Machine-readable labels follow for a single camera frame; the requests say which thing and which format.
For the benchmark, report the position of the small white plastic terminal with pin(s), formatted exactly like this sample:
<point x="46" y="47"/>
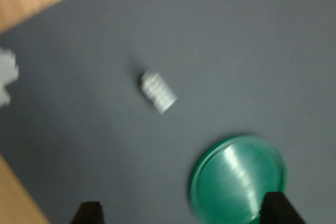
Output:
<point x="157" y="93"/>

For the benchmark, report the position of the round green lid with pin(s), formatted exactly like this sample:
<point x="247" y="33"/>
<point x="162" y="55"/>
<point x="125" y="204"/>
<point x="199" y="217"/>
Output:
<point x="223" y="176"/>

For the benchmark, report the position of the white tape cross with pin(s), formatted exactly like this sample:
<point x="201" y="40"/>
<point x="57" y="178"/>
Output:
<point x="6" y="77"/>

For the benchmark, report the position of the dark grey mat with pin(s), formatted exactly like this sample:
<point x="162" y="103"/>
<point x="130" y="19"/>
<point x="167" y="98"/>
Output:
<point x="210" y="51"/>

